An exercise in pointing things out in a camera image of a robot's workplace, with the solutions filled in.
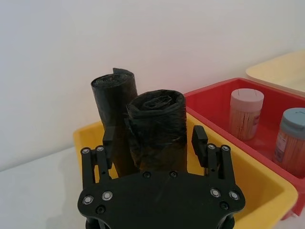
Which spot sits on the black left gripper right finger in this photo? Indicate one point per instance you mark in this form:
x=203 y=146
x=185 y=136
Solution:
x=226 y=164

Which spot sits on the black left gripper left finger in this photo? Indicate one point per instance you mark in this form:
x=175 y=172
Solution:
x=87 y=167

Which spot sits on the yellow plastic bin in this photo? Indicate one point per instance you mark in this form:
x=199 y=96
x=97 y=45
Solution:
x=259 y=190

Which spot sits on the white-lidded toothpick jar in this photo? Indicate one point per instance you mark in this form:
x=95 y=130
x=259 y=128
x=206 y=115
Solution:
x=246 y=112

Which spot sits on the grey-lidded toothpick jar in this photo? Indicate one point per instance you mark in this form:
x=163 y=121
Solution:
x=290 y=143

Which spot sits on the red plastic bin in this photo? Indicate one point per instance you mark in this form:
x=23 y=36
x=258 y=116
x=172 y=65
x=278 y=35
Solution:
x=214 y=95

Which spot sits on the thin black bag roll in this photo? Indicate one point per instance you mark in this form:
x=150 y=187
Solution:
x=112 y=100

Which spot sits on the thick black bag roll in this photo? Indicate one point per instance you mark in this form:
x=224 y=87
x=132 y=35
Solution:
x=157 y=128

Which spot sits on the cream plastic bin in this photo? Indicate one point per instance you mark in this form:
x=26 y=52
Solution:
x=278 y=69

